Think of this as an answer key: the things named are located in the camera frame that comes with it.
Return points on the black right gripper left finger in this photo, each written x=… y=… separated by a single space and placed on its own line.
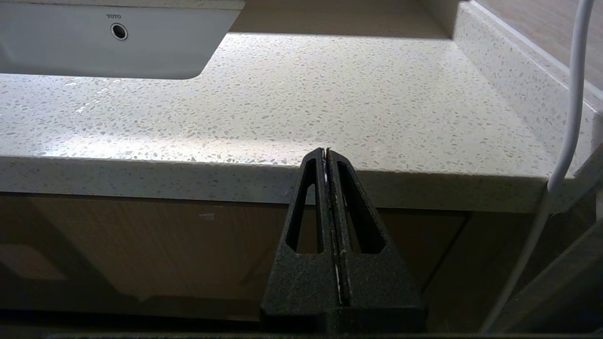
x=278 y=282

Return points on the wooden vanity cabinet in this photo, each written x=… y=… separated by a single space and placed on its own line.
x=141 y=245

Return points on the white ceramic sink basin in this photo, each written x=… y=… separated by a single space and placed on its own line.
x=56 y=52

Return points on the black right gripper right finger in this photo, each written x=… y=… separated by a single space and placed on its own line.
x=381 y=282

